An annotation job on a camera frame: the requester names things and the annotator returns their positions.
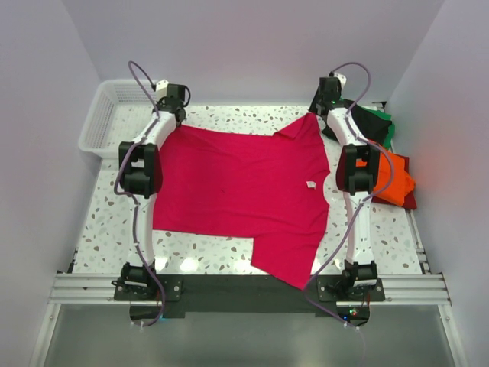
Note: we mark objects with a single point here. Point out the white plastic basket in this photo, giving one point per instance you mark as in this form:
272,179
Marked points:
119,112

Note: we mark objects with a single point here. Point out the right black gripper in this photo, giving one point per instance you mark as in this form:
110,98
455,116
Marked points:
313,108

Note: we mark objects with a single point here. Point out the crimson pink t shirt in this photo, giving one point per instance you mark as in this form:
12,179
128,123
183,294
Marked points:
269,188

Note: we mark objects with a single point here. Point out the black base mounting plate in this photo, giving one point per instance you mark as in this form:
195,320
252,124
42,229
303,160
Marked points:
175,296

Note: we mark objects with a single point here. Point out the aluminium frame rail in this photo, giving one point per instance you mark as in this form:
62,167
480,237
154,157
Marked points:
424,289

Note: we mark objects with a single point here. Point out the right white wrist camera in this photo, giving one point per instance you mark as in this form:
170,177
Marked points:
340,77

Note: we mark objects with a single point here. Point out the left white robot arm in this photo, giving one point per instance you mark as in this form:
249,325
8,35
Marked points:
140,178

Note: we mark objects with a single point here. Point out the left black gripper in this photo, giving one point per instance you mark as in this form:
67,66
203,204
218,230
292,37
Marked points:
161,102

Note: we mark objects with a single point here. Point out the folded black t shirt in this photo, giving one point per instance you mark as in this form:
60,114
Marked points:
358,116

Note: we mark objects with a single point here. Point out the folded orange t shirt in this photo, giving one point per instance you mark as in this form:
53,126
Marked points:
397,179

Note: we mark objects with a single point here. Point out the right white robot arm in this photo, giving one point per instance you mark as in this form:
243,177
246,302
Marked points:
356,177

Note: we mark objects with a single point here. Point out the folded green t shirt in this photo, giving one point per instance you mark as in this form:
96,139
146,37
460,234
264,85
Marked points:
378,126

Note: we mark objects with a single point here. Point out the folded dark red t shirt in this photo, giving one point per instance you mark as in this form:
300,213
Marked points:
405,191

